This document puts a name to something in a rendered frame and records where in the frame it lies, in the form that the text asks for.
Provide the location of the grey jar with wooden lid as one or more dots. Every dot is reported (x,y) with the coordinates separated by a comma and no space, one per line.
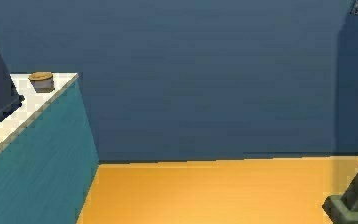
(42,82)

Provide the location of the dark green-grey stand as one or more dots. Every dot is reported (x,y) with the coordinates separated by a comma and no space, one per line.
(353,200)

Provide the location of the teal cabinet with white top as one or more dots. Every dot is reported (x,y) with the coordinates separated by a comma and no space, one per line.
(37,156)

